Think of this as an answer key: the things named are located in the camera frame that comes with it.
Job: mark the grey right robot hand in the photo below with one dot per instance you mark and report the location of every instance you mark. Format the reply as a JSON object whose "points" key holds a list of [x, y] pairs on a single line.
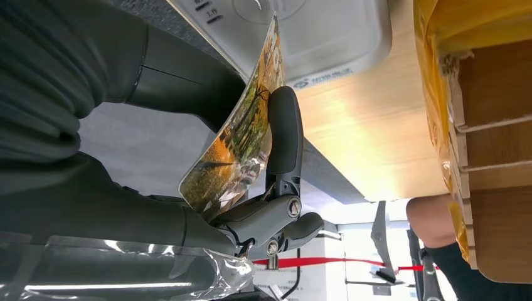
{"points": [[104, 216]]}

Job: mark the person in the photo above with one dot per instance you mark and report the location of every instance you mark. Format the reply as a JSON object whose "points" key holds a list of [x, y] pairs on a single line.
{"points": [[430, 220]]}

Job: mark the white cabinet with print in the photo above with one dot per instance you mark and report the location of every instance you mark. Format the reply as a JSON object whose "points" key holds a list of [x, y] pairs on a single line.
{"points": [[320, 282]]}

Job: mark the red barrier belt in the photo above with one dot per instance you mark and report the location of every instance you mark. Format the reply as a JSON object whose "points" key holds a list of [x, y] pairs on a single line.
{"points": [[332, 261]]}

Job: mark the grey tapered floor stand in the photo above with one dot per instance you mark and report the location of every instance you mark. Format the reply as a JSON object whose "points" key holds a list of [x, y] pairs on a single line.
{"points": [[382, 237]]}

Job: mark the brown box with yellow tape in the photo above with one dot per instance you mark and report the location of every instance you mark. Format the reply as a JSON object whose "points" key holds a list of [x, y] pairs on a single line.
{"points": [[498, 145]]}

